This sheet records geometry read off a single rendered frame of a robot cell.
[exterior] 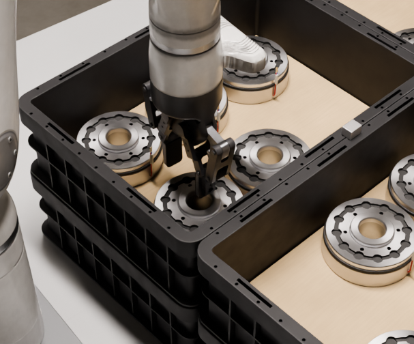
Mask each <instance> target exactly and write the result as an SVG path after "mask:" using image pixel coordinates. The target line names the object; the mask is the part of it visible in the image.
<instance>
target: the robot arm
mask: <svg viewBox="0 0 414 344"><path fill-rule="evenodd" d="M16 8H17V0H0V344H41V342H42V339H43V337H44V322H43V319H42V312H41V308H40V305H39V302H38V297H37V294H36V290H35V285H34V282H33V277H32V273H31V268H30V265H29V260H28V256H27V252H26V248H25V243H24V240H23V235H22V231H21V228H20V223H19V220H18V214H17V211H16V206H15V204H14V201H13V198H12V196H11V195H10V193H9V192H8V191H7V188H8V186H9V184H10V182H11V179H12V176H13V174H14V170H15V167H16V161H17V157H18V147H19V132H20V120H19V100H18V73H17V58H16ZM149 33H150V40H149V76H150V81H147V82H146V83H143V84H142V88H143V95H144V99H145V106H146V110H147V117H148V121H149V125H150V126H151V128H152V129H155V128H157V129H158V131H159V132H158V136H159V139H160V140H161V141H162V149H163V156H164V164H165V165H166V166H167V167H171V166H173V165H175V164H177V163H178V162H180V161H181V160H182V158H183V154H182V141H183V145H184V147H185V151H186V155H187V157H188V158H190V159H192V162H193V164H194V169H195V171H196V173H195V194H196V195H197V196H198V197H199V198H203V197H205V196H207V195H208V194H210V193H212V192H214V191H215V189H216V180H218V179H220V178H221V177H224V176H225V175H228V174H229V173H230V170H231V165H232V161H233V155H234V152H235V146H236V144H235V142H234V140H233V139H232V138H231V137H229V138H227V139H225V140H224V139H223V138H222V137H221V136H220V135H219V134H218V132H217V129H218V126H217V123H216V119H215V112H216V110H217V108H218V106H219V104H220V102H221V100H222V92H223V68H232V69H235V70H240V71H242V72H247V73H257V72H260V71H261V70H263V69H264V68H265V61H266V53H265V51H264V50H263V49H262V48H261V47H260V46H259V45H257V44H256V43H255V42H253V41H252V40H251V39H250V38H248V36H246V35H245V34H244V33H242V32H241V31H240V30H238V29H237V28H236V27H235V26H233V25H232V24H231V23H229V22H228V21H227V20H226V19H225V18H223V17H222V16H221V6H220V0H149ZM157 110H159V111H160V112H161V114H160V115H158V116H156V111H157ZM204 141H206V142H205V143H204V144H202V145H200V146H199V147H197V148H194V146H196V145H199V144H200V143H202V142H204ZM206 155H207V156H208V162H206V163H205V164H202V157H204V156H206Z"/></svg>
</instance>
